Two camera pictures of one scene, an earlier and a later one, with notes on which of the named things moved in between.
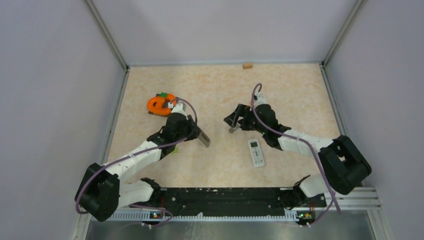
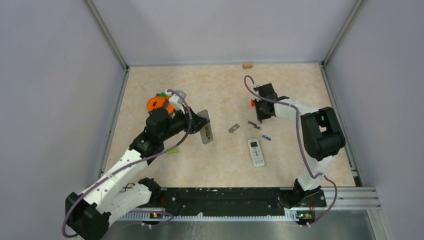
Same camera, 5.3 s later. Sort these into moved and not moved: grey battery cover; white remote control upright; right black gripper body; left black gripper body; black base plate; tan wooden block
Moved: right black gripper body; left black gripper body
Not moved: grey battery cover; white remote control upright; tan wooden block; black base plate
